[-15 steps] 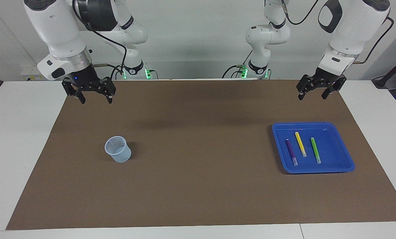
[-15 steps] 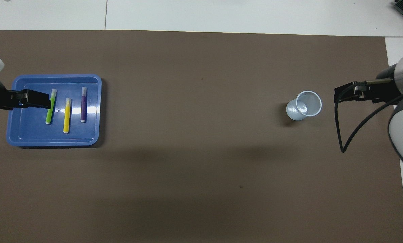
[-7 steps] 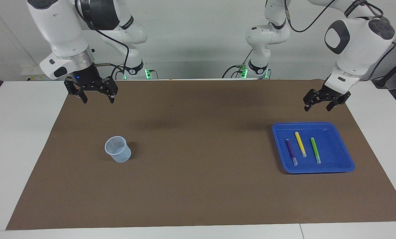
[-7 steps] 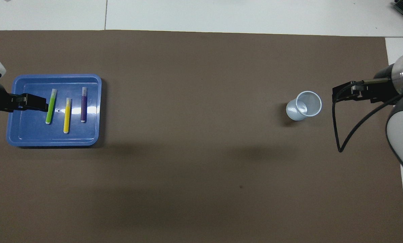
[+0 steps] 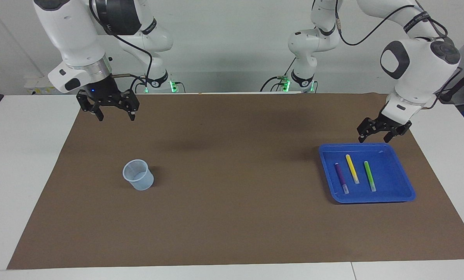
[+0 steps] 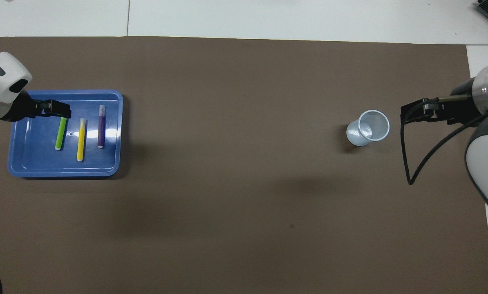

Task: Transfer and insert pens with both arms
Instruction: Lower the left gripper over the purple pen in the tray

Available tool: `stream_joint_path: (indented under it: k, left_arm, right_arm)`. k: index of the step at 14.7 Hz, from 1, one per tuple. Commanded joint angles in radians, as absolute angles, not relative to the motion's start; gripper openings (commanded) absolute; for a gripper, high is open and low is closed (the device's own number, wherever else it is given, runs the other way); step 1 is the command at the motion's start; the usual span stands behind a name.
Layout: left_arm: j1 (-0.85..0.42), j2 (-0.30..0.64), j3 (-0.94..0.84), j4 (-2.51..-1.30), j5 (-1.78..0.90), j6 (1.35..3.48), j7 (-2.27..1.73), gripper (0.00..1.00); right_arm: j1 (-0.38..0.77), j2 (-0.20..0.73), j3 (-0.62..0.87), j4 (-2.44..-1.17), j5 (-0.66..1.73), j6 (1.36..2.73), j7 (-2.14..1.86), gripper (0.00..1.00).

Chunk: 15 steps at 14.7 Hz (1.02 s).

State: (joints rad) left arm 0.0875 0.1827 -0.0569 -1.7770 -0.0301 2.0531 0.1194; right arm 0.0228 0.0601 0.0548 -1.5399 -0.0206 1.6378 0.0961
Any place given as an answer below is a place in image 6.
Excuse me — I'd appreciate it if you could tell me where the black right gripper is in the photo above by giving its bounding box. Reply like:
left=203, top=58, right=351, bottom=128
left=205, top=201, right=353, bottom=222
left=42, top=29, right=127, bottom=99
left=400, top=78, right=479, bottom=124

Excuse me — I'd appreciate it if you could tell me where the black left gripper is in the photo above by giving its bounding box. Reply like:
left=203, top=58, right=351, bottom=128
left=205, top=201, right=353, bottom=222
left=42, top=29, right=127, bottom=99
left=1, top=91, right=72, bottom=122

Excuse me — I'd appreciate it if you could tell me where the yellow marker pen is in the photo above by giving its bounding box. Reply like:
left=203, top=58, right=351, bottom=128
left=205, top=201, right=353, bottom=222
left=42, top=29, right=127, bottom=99
left=77, top=118, right=87, bottom=162

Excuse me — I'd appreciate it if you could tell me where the purple marker pen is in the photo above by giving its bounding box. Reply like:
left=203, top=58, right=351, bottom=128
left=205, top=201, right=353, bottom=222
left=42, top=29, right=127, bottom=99
left=97, top=105, right=106, bottom=149

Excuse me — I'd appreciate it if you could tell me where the green marker pen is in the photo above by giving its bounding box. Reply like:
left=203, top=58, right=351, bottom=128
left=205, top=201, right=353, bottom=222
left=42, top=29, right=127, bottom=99
left=55, top=118, right=68, bottom=151

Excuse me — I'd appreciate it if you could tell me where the blue plastic tray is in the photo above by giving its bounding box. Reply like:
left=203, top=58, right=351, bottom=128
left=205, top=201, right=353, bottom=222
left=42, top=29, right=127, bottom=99
left=8, top=89, right=123, bottom=178

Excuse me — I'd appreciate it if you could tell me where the translucent plastic cup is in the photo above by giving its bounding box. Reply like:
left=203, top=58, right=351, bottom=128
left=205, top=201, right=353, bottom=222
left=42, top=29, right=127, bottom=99
left=346, top=109, right=390, bottom=147

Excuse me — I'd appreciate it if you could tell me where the brown table mat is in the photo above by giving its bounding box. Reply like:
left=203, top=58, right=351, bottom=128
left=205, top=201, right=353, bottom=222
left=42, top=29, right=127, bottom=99
left=0, top=36, right=488, bottom=294

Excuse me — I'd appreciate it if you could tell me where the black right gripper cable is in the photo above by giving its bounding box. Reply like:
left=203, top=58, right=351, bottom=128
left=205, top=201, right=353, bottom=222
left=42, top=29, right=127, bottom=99
left=401, top=95, right=488, bottom=185

